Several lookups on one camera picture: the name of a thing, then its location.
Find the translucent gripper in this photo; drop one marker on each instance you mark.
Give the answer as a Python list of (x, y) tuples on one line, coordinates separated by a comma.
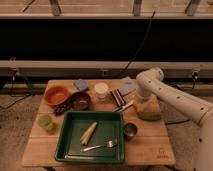
[(144, 108)]

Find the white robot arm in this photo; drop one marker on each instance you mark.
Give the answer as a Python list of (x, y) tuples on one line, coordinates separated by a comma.
[(196, 109)]

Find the small metal cup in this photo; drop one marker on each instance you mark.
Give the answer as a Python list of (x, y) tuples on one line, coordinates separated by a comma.
[(129, 130)]

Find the light blue cloth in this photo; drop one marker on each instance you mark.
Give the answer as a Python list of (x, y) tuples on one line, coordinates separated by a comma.
[(127, 86)]

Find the striped black white block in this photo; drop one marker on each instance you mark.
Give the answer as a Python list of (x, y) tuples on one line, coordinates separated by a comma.
[(119, 100)]

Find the wooden folding table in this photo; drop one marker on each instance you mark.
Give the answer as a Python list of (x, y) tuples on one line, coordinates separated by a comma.
[(150, 147)]

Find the green plastic tray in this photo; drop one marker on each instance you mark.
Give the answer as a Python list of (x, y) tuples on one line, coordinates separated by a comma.
[(109, 127)]

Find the white cup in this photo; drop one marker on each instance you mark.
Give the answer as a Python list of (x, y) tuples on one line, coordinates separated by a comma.
[(101, 90)]

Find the silver fork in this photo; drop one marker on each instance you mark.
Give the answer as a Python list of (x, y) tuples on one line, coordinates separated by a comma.
[(108, 144)]

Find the dark maroon bowl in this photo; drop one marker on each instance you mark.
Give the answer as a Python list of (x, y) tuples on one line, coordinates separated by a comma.
[(80, 101)]

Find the blue sponge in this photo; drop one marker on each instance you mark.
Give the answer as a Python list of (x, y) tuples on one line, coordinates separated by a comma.
[(81, 85)]

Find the yellow corn cob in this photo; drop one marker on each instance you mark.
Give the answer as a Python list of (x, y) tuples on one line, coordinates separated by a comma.
[(88, 133)]

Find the bunch of dark grapes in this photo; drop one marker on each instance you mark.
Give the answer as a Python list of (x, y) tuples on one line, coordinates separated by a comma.
[(60, 109)]

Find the orange bowl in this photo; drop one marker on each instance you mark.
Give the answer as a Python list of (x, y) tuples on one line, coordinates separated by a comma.
[(56, 95)]

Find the green plastic cup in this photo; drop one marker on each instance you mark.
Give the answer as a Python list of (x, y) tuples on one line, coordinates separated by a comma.
[(45, 122)]

